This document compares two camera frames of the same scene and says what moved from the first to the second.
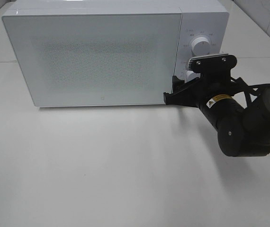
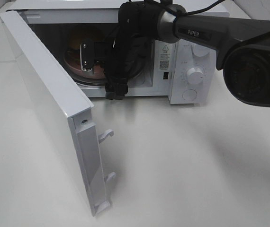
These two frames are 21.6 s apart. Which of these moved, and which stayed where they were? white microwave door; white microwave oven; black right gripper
Moved: white microwave door; black right gripper
Stayed: white microwave oven
